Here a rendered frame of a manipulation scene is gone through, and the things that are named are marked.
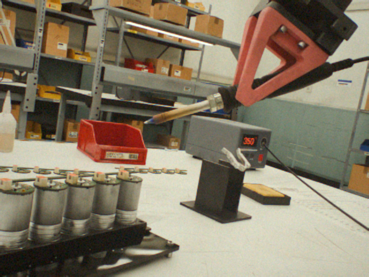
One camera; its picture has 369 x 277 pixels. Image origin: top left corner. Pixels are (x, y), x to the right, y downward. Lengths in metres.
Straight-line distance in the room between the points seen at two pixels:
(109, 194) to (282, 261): 0.19
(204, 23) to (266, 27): 3.14
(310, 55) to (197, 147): 0.60
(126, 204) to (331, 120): 5.36
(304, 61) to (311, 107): 5.52
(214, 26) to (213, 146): 2.64
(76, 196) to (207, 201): 0.24
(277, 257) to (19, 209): 0.26
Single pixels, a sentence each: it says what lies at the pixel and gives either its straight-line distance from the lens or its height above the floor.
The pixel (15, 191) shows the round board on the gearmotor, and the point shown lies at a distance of 0.31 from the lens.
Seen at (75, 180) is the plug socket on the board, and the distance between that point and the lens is 0.34.
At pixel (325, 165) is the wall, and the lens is 5.70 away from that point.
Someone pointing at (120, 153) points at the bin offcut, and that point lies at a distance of 0.75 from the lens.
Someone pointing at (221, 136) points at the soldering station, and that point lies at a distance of 0.89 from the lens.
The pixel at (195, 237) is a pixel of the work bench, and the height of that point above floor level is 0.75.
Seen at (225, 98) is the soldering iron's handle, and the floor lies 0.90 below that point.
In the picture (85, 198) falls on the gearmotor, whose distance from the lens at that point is 0.34.
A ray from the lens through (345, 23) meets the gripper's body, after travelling 0.36.
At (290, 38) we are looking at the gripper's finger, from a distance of 0.38.
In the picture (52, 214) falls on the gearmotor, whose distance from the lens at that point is 0.33.
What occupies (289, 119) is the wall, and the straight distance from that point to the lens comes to 6.09.
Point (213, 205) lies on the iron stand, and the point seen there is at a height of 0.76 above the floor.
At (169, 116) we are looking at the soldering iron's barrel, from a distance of 0.37.
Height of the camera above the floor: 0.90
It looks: 7 degrees down
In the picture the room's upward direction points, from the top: 10 degrees clockwise
